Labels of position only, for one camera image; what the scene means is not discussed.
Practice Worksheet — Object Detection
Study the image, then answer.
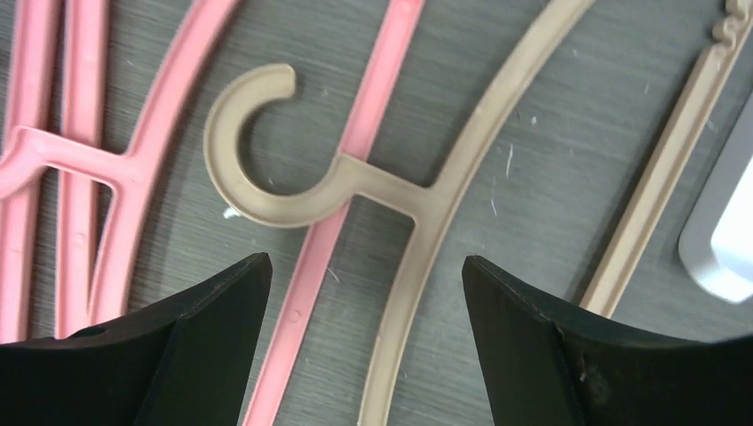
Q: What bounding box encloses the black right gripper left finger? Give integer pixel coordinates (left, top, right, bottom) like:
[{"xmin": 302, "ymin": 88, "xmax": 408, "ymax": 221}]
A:
[{"xmin": 1, "ymin": 253, "xmax": 273, "ymax": 425}]

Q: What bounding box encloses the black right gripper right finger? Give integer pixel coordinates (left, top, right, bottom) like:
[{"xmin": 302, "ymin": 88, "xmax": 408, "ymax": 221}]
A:
[{"xmin": 462, "ymin": 256, "xmax": 752, "ymax": 425}]

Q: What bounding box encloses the beige plastic hanger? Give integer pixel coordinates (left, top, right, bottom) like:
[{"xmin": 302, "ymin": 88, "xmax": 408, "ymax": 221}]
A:
[{"xmin": 203, "ymin": 1, "xmax": 752, "ymax": 425}]

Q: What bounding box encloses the pink plastic hanger right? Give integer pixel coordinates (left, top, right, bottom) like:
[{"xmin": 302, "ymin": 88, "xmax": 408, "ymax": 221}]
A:
[{"xmin": 0, "ymin": 0, "xmax": 427, "ymax": 426}]

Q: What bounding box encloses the pink plastic hanger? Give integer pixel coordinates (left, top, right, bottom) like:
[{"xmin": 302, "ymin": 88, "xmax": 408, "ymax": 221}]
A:
[
  {"xmin": 1, "ymin": 0, "xmax": 63, "ymax": 343},
  {"xmin": 54, "ymin": 0, "xmax": 110, "ymax": 338},
  {"xmin": 0, "ymin": 0, "xmax": 427, "ymax": 426}
]

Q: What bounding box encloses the white metal clothes rack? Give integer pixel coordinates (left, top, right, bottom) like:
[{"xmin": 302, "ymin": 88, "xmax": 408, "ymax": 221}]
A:
[{"xmin": 678, "ymin": 99, "xmax": 752, "ymax": 304}]

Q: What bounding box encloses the pink plastic hanger middle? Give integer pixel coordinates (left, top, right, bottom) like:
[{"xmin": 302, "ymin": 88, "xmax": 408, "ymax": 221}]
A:
[{"xmin": 54, "ymin": 0, "xmax": 110, "ymax": 338}]

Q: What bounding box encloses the pink plastic hanger left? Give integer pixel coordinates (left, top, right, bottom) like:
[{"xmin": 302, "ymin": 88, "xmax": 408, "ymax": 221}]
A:
[{"xmin": 1, "ymin": 0, "xmax": 63, "ymax": 343}]

